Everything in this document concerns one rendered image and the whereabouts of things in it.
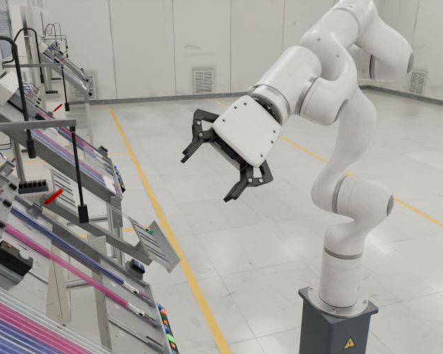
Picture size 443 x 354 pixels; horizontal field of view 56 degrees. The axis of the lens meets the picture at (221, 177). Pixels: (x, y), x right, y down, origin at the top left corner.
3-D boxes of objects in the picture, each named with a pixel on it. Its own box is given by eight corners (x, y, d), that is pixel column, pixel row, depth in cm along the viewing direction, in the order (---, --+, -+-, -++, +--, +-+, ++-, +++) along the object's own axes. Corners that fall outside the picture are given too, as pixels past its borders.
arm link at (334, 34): (380, 66, 93) (325, 142, 75) (316, 38, 97) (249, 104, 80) (397, 29, 86) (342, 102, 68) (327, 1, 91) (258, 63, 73)
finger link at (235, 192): (252, 166, 67) (230, 195, 64) (267, 179, 68) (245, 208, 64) (244, 171, 70) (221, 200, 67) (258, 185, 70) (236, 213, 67)
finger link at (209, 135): (214, 112, 68) (196, 134, 65) (236, 130, 68) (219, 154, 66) (207, 119, 70) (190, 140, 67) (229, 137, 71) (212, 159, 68)
